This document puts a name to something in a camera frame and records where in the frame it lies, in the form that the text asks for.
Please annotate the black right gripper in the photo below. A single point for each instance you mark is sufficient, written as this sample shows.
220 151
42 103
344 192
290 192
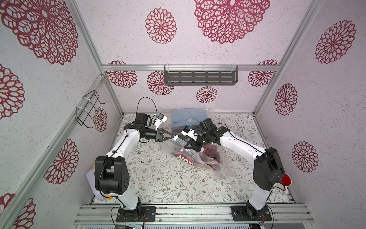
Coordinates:
193 142

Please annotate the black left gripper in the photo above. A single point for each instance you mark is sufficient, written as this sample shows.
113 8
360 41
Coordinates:
159 135

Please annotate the red black plaid shirt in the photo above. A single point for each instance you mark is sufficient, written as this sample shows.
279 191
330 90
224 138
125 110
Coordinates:
210 156

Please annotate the clear plastic vacuum bag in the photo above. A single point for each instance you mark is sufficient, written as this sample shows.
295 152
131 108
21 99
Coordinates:
219 173

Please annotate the light blue shirt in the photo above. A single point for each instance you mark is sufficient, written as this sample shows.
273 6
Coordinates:
187 117

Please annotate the dark grey shirt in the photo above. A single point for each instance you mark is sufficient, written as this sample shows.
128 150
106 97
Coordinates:
183 138

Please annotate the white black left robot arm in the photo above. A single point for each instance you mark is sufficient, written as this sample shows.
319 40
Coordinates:
111 172

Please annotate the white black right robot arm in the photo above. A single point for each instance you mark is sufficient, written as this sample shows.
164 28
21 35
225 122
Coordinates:
268 167

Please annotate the lilac toy toaster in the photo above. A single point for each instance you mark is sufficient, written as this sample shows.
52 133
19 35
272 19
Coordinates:
91 179

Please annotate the red white mug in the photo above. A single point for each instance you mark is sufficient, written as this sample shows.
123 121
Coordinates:
285 183

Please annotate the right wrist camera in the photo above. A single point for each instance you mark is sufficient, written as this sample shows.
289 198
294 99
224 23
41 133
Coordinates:
189 132

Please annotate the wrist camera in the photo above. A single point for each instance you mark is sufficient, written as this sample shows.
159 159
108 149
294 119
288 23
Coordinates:
159 120
189 132

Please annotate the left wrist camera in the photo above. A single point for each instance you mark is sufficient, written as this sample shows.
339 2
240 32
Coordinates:
159 120

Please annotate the dark grey wall shelf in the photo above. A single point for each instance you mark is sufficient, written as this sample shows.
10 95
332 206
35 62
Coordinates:
200 77

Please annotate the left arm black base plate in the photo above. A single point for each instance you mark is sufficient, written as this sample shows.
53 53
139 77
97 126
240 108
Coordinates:
140 214

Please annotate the black wire wall rack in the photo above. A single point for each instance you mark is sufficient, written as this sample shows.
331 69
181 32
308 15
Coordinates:
84 113

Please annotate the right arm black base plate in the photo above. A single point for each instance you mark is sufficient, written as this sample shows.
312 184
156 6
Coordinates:
244 213

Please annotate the aluminium mounting rail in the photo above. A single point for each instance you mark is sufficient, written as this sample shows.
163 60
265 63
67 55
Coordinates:
193 214

